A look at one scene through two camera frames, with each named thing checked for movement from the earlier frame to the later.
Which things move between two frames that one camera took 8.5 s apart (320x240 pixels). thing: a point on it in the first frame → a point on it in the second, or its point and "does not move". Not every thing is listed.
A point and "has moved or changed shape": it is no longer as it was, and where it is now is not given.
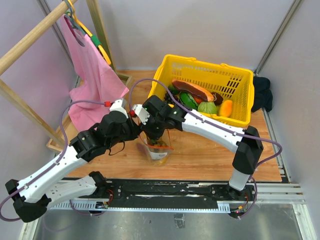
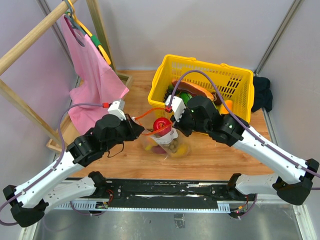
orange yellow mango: x=226 y=108 does not move
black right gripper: x=146 y=129 → x=178 y=125
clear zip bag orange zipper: x=158 y=150 has moved or changed shape
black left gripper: x=134 y=130 does not move
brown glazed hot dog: x=192 y=90 does not move
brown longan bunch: x=159 y=143 → x=173 y=146
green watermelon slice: x=188 y=101 does not move
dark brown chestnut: x=218 y=99 does not move
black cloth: x=263 y=95 does not move
